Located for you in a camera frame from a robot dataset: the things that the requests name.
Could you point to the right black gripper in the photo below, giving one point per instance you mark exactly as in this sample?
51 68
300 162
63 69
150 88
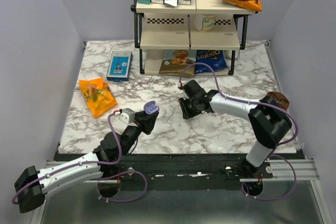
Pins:
186 113

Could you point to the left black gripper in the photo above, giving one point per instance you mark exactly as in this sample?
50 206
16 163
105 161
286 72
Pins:
144 122

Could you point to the lavender earbud charging case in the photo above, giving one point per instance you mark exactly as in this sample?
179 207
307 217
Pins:
151 107

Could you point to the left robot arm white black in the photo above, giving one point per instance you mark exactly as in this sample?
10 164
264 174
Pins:
34 186

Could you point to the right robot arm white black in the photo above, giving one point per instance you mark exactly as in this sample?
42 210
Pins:
269 122

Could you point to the gold brown snack bag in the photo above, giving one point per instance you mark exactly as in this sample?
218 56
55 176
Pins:
175 61

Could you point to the orange candy bag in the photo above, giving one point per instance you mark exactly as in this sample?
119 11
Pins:
97 95

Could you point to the blue razor box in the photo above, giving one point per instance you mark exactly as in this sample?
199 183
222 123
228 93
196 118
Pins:
119 66

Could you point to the blue Doritos bag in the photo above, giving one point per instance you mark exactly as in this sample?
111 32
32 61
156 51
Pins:
214 58

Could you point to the beige black shelf rack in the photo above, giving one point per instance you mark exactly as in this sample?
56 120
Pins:
158 27

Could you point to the white yogurt cup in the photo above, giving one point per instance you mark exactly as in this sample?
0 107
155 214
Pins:
204 23

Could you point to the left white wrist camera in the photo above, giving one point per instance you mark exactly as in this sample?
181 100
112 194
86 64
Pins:
127 116

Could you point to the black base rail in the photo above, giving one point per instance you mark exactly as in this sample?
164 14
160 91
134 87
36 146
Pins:
190 171

